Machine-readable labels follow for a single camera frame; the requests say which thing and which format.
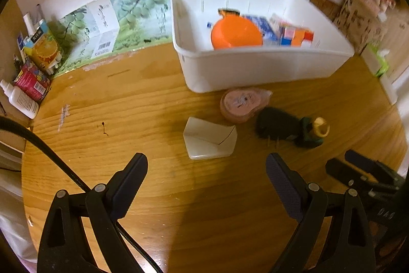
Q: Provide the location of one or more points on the white curtain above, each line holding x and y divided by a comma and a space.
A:
12, 212

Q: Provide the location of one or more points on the blue and white box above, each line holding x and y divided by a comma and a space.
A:
263, 28

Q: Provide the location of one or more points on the orange juice carton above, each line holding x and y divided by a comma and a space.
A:
41, 47

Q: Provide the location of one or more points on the white plastic storage bin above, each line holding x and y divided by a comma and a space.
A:
255, 71

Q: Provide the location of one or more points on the white spray bottle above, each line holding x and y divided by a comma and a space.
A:
20, 100

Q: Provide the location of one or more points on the green tissue box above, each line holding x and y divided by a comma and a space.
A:
380, 60

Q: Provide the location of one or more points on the orange round case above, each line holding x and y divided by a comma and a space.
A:
236, 33

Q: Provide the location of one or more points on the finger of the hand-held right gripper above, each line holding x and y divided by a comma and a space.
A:
362, 160
342, 172

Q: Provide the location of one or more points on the green grape wall poster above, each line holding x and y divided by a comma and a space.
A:
137, 17

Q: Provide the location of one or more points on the pink round tape dispenser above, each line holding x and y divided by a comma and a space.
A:
239, 103

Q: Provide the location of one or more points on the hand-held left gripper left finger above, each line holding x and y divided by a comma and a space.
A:
127, 189

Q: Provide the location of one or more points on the small white angular box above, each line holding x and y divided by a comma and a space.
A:
207, 142

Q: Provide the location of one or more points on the pink printed can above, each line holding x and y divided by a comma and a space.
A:
32, 82

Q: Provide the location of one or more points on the white tube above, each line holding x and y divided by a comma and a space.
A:
28, 23

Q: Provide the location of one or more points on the black plug adapter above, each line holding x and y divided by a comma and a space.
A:
278, 124

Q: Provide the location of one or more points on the brown paper drawing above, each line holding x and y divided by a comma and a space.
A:
324, 6

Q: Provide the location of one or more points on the white rectangular block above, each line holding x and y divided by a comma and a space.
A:
389, 87

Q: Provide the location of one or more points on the multicolour puzzle cube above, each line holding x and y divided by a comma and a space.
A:
297, 36

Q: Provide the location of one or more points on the printed canvas bag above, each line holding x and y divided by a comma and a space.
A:
361, 17

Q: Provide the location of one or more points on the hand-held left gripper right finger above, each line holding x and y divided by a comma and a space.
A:
286, 193

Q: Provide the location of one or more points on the clear plastic box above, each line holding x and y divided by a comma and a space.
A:
278, 22

